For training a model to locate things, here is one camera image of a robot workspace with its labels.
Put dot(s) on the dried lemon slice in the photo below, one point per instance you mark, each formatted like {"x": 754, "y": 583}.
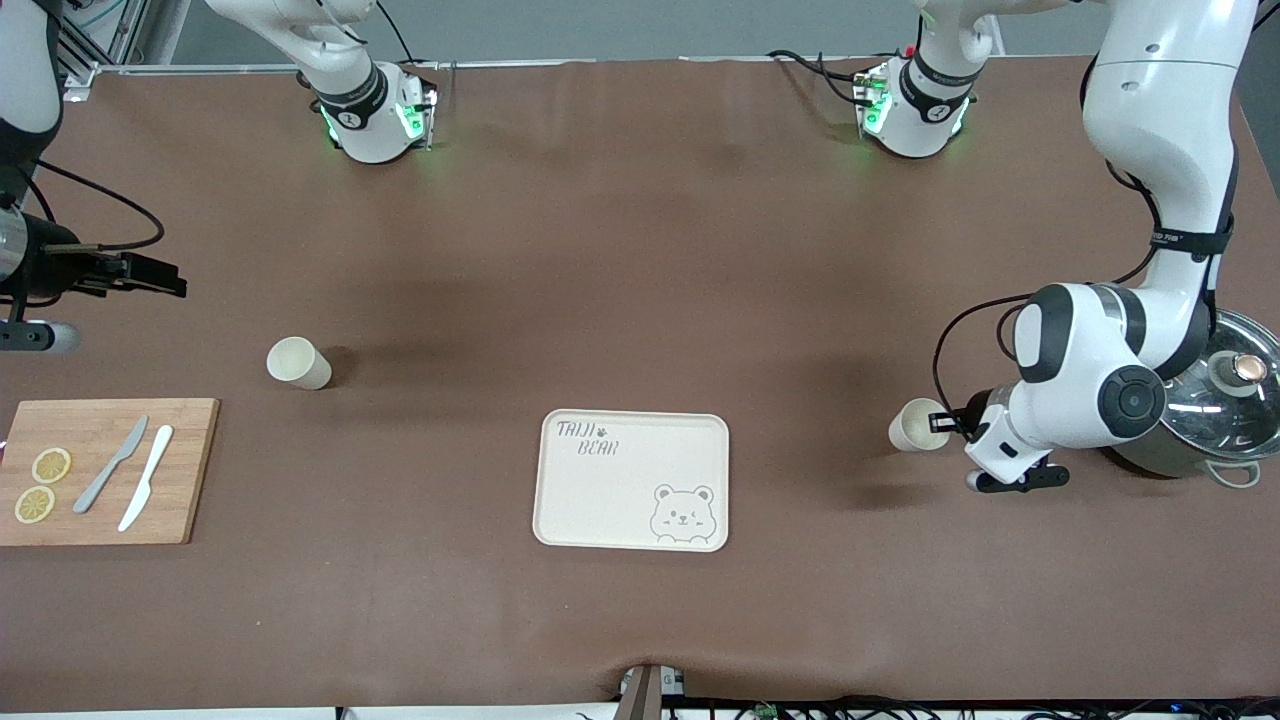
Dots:
{"x": 34, "y": 504}
{"x": 51, "y": 465}

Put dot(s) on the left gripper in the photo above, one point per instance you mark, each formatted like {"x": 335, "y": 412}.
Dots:
{"x": 972, "y": 411}

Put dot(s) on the aluminium frame rail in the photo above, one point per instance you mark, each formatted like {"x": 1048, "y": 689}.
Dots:
{"x": 100, "y": 40}

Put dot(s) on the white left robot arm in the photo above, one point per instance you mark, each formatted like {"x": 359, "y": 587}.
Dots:
{"x": 1160, "y": 120}

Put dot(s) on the white plastic knife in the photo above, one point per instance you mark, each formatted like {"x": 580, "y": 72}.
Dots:
{"x": 148, "y": 475}

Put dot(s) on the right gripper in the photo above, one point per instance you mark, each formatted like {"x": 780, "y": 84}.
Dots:
{"x": 55, "y": 265}

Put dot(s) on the metal table edge clamp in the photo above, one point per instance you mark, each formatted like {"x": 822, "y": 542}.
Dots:
{"x": 645, "y": 692}

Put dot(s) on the wooden cutting board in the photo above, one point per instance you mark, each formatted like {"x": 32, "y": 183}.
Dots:
{"x": 110, "y": 500}

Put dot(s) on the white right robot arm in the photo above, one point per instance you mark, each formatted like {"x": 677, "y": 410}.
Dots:
{"x": 365, "y": 130}

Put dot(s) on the grey plastic knife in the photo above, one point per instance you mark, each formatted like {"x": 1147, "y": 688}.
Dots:
{"x": 105, "y": 475}

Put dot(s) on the white IKEA cup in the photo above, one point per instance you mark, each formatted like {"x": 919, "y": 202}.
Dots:
{"x": 295, "y": 362}
{"x": 915, "y": 425}

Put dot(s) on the glass pot lid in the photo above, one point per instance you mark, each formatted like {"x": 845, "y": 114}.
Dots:
{"x": 1232, "y": 420}

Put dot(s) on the white bear print tray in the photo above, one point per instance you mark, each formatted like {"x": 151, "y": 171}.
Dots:
{"x": 620, "y": 490}

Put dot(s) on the grey pot with glass lid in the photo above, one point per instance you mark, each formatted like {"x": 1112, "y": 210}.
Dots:
{"x": 1160, "y": 462}

